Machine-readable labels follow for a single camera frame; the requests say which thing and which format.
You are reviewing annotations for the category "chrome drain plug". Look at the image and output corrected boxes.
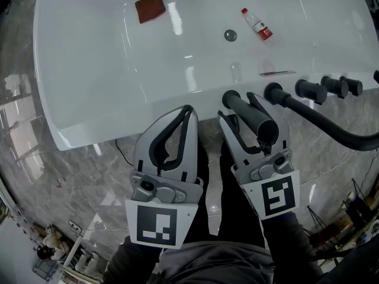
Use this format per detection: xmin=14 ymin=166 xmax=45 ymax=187
xmin=223 ymin=28 xmax=238 ymax=43

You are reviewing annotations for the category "person's left forearm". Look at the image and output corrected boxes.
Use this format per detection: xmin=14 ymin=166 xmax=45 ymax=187
xmin=102 ymin=234 xmax=166 ymax=284

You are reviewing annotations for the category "black curved tube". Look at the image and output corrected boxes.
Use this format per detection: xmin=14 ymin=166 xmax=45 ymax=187
xmin=263 ymin=82 xmax=379 ymax=152

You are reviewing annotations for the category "black cable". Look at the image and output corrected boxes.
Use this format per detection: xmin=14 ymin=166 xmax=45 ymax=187
xmin=114 ymin=138 xmax=134 ymax=167

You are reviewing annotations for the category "clear bottle red label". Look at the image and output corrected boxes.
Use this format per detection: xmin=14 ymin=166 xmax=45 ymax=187
xmin=240 ymin=7 xmax=275 ymax=43

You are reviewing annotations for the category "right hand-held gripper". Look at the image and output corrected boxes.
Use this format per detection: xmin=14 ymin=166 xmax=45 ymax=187
xmin=217 ymin=92 xmax=300 ymax=221

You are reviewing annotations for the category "person's right leg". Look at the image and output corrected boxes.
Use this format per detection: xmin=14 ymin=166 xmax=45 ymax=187
xmin=217 ymin=140 xmax=269 ymax=250

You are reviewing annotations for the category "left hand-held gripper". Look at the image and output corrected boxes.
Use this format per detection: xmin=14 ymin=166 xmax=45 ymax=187
xmin=124 ymin=105 xmax=204 ymax=250

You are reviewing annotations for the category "dark red cloth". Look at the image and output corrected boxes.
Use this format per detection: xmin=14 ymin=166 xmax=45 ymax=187
xmin=134 ymin=0 xmax=166 ymax=25

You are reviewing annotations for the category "person's right forearm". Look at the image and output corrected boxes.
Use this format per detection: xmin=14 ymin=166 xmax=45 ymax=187
xmin=259 ymin=211 xmax=325 ymax=284

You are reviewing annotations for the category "person's grey sweatshirt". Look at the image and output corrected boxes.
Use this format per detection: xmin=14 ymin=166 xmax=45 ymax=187
xmin=153 ymin=240 xmax=275 ymax=284

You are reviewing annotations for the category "white bathtub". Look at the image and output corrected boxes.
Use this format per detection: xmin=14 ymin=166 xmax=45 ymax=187
xmin=32 ymin=0 xmax=379 ymax=152

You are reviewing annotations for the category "black tripod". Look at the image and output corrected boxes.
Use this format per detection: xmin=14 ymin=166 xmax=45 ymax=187
xmin=342 ymin=177 xmax=379 ymax=233

